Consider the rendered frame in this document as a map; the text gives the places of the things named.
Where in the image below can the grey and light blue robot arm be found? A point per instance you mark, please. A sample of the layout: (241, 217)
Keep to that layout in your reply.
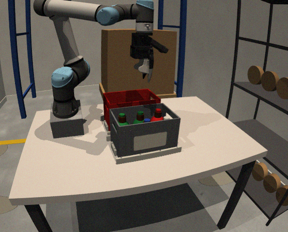
(76, 69)

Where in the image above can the green bottle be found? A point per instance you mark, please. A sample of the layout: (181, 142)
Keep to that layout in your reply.
(139, 117)
(122, 120)

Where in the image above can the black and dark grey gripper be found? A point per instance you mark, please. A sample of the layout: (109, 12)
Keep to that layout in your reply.
(141, 49)

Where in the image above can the red bottle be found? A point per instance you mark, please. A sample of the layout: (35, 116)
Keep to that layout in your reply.
(157, 115)

